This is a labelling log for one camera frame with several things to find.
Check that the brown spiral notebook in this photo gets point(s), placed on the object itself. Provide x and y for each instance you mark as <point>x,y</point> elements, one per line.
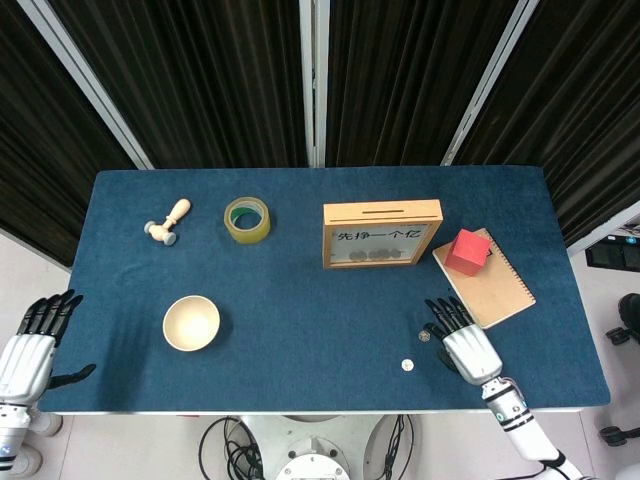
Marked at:
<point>495,300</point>

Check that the black pleated curtain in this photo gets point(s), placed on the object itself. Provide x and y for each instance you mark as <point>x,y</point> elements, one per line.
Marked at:
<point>200,75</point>
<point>575,100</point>
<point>400,75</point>
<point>40,150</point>

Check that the wooden framed coin box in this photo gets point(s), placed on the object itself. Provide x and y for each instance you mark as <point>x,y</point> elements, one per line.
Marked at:
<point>345,210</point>

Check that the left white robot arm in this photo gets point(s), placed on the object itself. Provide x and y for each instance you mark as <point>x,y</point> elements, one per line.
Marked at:
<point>12,435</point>

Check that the white partition post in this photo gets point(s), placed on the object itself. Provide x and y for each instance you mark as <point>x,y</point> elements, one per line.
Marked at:
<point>607,231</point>
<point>82,75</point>
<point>489,75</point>
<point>312,75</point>

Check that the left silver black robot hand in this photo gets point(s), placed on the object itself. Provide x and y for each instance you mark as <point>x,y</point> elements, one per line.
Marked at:
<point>25,365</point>

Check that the black office chair base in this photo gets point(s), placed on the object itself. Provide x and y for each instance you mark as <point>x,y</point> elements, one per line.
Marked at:
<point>630,307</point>

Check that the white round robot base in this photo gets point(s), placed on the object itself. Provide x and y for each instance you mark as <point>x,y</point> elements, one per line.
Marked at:
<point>300,435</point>

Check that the blue table cloth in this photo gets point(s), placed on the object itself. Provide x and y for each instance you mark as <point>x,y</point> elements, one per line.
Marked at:
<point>300,310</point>

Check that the red cube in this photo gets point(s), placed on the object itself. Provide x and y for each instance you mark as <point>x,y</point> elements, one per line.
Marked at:
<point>467,252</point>

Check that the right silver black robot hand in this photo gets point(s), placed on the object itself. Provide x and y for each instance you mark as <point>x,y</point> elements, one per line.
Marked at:
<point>472,352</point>

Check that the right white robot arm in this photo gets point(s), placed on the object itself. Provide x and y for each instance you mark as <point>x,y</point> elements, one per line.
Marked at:
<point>520,435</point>

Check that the yellow packing tape roll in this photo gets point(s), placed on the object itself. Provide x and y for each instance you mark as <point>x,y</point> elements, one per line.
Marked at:
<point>250,239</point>

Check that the cream bowl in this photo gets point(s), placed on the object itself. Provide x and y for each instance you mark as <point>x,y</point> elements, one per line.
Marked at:
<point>190,325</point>

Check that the wooden toy hammer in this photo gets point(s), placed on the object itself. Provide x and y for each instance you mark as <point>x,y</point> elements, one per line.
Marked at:
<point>175,214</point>

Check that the black equipment case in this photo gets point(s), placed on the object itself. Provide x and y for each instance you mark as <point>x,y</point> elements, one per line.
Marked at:
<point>612,255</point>

